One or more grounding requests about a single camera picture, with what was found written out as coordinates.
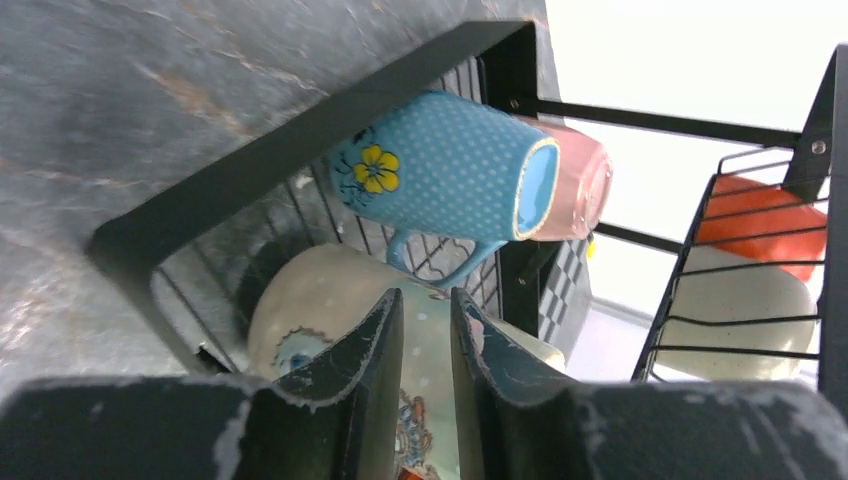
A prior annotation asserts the orange mug in basket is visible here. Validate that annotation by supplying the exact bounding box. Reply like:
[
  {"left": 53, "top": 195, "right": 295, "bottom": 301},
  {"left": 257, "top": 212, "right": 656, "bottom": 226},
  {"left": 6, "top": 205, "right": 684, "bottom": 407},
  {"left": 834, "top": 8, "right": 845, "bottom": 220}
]
[{"left": 695, "top": 175, "right": 827, "bottom": 282}]

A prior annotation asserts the blue cup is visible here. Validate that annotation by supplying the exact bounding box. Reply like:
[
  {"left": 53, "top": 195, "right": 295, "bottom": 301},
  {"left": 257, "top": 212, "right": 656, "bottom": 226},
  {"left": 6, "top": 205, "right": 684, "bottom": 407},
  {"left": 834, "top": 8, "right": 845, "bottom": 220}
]
[{"left": 326, "top": 90, "right": 560, "bottom": 288}]

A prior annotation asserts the cream mug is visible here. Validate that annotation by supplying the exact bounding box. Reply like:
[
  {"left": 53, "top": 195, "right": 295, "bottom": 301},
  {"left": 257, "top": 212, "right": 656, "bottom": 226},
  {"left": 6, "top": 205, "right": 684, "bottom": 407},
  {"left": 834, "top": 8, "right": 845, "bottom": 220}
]
[{"left": 233, "top": 244, "right": 585, "bottom": 479}]

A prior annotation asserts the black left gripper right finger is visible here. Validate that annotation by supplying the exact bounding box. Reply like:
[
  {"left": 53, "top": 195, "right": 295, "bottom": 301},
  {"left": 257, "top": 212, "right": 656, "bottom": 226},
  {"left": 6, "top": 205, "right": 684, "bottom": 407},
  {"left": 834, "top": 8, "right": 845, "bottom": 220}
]
[{"left": 450, "top": 288, "right": 847, "bottom": 479}]

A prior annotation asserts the pale pink mug in rack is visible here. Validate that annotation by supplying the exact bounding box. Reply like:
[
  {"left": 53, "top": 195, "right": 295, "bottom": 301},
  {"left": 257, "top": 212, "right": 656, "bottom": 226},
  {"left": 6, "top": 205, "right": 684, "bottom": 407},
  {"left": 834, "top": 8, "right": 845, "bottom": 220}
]
[{"left": 517, "top": 116, "right": 613, "bottom": 241}]

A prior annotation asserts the black white chessboard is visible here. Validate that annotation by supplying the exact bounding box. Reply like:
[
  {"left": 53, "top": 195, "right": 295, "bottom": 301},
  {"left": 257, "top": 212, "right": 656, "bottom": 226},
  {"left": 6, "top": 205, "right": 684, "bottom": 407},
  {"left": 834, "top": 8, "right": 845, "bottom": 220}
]
[{"left": 538, "top": 239, "right": 593, "bottom": 362}]

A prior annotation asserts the beige mug in basket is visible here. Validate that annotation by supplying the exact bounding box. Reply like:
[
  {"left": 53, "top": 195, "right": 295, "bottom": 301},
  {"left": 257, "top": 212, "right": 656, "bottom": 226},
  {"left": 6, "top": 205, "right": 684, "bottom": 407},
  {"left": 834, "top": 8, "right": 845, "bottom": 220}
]
[{"left": 655, "top": 246, "right": 817, "bottom": 381}]

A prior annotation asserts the black dish rack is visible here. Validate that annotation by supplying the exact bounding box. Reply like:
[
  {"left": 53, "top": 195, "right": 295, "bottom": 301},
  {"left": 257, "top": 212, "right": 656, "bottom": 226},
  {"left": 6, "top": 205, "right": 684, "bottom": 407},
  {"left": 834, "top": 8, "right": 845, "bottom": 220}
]
[{"left": 85, "top": 20, "right": 802, "bottom": 374}]

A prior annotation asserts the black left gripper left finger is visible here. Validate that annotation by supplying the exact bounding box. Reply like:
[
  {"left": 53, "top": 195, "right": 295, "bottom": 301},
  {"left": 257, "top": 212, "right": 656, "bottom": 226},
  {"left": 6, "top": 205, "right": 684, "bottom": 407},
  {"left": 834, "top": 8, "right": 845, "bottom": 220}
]
[{"left": 1, "top": 289, "right": 404, "bottom": 479}]

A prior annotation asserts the black wire basket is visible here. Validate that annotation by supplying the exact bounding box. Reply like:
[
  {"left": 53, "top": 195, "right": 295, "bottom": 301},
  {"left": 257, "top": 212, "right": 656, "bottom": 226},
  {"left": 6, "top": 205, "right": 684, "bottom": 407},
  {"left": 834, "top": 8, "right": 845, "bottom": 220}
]
[{"left": 632, "top": 42, "right": 848, "bottom": 412}]

